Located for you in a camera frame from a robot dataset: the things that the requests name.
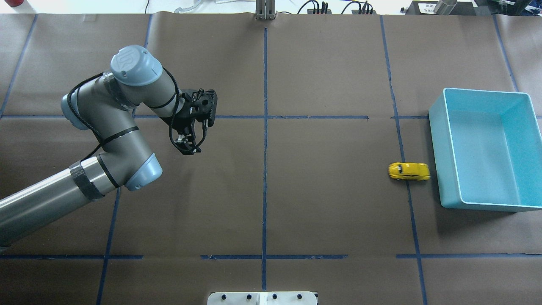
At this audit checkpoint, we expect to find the red fire extinguisher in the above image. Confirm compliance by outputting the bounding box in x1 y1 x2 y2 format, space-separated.
4 0 25 8

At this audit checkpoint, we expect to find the aluminium frame post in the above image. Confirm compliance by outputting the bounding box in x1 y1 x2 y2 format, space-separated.
255 0 277 20

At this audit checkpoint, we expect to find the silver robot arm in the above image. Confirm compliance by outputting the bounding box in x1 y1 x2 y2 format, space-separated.
1 115 195 257

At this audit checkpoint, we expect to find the black power strip lower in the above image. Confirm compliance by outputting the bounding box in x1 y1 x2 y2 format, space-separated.
351 1 376 15

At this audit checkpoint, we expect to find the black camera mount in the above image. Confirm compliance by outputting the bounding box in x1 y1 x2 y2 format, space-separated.
176 89 218 127

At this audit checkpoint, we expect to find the yellow beetle toy car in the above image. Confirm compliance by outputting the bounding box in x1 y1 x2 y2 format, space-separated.
388 162 431 181

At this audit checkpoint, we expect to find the teal plastic bin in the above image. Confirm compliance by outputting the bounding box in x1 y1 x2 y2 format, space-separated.
429 88 542 213

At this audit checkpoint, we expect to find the black power strip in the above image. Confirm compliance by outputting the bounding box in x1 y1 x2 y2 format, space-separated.
306 0 332 15
351 1 376 15

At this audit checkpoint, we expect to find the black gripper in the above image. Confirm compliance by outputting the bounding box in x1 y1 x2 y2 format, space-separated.
163 112 202 155

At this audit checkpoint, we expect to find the silver metal cup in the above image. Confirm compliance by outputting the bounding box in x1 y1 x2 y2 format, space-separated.
433 0 458 16

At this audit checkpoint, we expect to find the black power strip upper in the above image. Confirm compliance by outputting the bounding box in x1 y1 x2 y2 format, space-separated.
306 0 332 15

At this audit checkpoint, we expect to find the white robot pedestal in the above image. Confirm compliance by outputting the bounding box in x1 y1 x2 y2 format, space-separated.
207 291 319 305

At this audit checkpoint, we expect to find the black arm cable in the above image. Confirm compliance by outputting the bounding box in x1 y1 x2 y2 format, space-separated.
67 67 208 157

